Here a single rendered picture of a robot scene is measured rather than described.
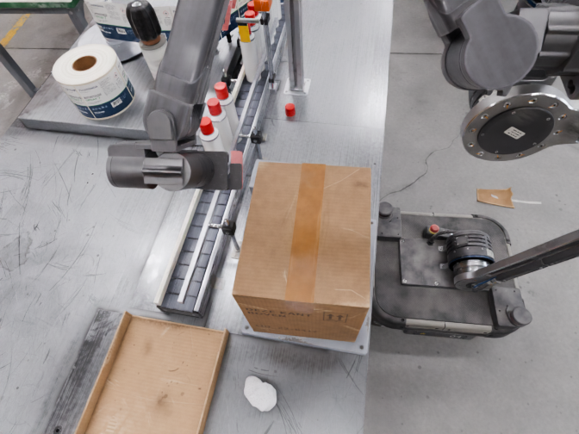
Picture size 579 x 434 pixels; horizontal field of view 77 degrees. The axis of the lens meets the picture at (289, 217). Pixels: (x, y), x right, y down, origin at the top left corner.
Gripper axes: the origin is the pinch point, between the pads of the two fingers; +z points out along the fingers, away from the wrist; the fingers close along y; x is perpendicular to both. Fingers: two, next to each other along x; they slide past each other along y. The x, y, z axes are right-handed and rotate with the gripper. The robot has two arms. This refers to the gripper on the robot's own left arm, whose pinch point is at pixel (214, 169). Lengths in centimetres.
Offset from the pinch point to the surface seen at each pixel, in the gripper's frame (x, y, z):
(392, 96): -46, -61, 190
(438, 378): 89, -71, 81
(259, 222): 10.1, -9.2, -1.1
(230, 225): 13.8, 1.2, 15.0
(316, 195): 5.0, -19.9, 3.3
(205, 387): 49.4, 3.9, 3.5
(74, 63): -31, 60, 44
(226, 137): -8.1, 7.2, 32.2
